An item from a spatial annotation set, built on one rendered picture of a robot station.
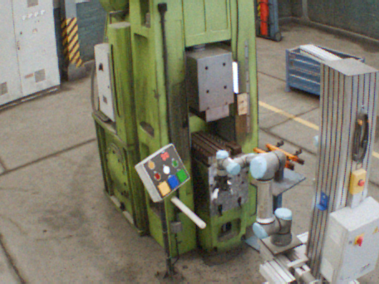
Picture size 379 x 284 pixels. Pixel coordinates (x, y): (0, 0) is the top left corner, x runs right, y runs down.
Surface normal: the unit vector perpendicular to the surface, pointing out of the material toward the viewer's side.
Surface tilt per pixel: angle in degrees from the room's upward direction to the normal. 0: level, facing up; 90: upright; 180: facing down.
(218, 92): 90
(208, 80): 90
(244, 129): 90
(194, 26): 90
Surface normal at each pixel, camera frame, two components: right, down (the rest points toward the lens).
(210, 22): 0.50, 0.36
